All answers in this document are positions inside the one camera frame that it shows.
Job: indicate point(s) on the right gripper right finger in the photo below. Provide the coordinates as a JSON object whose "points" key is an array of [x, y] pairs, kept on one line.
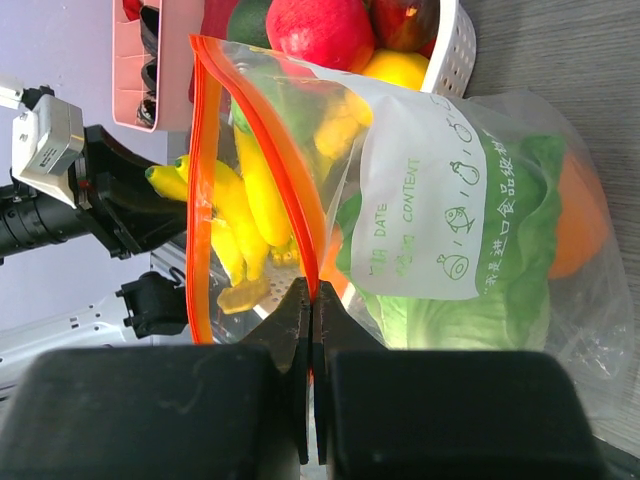
{"points": [[441, 414]]}

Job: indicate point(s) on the dark wrapped items in tray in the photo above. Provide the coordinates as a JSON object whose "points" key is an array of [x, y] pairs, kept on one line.
{"points": [[149, 31]]}

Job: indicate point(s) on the white perforated fruit basket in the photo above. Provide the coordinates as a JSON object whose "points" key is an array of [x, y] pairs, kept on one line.
{"points": [[450, 55]]}

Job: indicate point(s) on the red folded cloth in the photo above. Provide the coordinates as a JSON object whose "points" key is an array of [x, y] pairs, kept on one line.
{"points": [[216, 17]]}

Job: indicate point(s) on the orange fruit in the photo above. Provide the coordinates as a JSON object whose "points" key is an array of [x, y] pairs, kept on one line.
{"points": [[329, 271], [583, 226]]}

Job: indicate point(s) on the green avocado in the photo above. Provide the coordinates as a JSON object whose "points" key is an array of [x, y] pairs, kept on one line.
{"points": [[247, 23]]}

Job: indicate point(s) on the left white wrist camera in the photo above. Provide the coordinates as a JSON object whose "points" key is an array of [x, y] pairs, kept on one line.
{"points": [[47, 138]]}

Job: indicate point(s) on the red apple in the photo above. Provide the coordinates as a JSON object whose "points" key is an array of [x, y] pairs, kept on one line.
{"points": [[333, 34]]}

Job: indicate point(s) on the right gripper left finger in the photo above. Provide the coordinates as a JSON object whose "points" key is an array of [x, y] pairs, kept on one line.
{"points": [[234, 411]]}

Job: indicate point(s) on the clear zip top bag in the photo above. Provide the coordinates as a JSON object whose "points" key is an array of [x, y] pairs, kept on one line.
{"points": [[591, 326]]}

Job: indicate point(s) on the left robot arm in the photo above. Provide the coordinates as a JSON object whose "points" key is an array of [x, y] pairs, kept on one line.
{"points": [[65, 296]]}

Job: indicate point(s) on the yellow banana bunch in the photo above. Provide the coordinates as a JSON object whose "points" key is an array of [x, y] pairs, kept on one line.
{"points": [[249, 261]]}

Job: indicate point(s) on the green white cabbage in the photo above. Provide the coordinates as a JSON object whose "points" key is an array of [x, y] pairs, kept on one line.
{"points": [[450, 244]]}

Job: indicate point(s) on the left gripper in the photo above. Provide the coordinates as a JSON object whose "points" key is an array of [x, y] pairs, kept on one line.
{"points": [[109, 171]]}

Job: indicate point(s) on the yellow lemon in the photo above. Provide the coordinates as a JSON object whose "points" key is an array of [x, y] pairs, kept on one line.
{"points": [[404, 69]]}

